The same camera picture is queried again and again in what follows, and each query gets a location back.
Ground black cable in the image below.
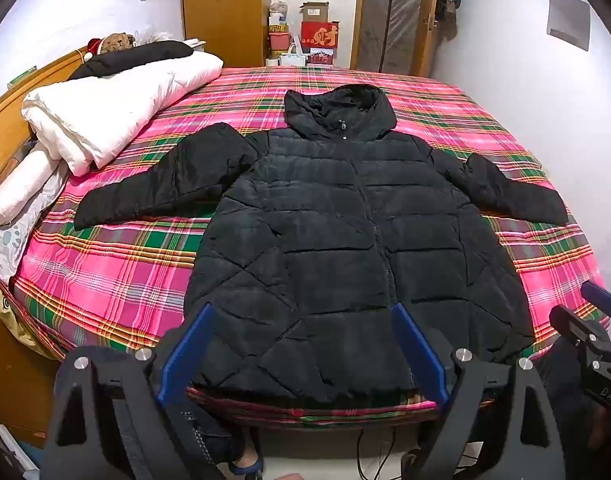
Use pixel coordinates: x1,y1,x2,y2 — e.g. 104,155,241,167
355,427,401,480

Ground red box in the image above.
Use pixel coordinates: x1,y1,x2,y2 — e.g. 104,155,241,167
300,21,340,56

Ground white duvet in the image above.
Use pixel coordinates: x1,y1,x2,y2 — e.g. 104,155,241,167
22,52,225,177

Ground blue slipper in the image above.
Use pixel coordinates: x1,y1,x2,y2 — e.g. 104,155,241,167
228,452,264,476

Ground wooden wardrobe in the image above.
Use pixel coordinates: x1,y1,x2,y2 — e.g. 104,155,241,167
182,0,272,67

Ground wooden frame with grey cover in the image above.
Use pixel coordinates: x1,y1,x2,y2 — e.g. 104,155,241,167
350,0,441,78

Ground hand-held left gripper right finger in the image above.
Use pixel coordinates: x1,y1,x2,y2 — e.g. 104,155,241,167
390,302,569,480

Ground brown plush toy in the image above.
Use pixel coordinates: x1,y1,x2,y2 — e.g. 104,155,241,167
86,33,136,58

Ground pink plaid bed sheet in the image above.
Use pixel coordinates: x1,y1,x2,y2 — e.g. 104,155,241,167
8,66,611,428

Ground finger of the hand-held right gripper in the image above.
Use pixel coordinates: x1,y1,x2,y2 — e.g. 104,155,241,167
549,305,609,356
580,281,611,333

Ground white pillow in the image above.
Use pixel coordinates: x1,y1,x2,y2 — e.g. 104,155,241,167
0,150,66,228

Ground black puffer jacket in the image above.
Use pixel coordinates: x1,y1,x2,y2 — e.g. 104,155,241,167
73,84,571,403

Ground person's dark trousers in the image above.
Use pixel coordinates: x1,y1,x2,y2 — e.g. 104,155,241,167
156,335,611,480

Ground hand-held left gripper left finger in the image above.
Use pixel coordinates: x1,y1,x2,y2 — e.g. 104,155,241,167
46,304,221,480

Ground cardboard box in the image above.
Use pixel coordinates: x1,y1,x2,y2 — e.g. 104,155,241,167
300,1,330,23

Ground white bag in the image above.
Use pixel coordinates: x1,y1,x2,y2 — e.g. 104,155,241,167
280,42,309,67

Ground hanging bag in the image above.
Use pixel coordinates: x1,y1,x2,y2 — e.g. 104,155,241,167
435,0,459,38

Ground paw print blanket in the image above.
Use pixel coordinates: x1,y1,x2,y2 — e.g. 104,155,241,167
0,165,69,286

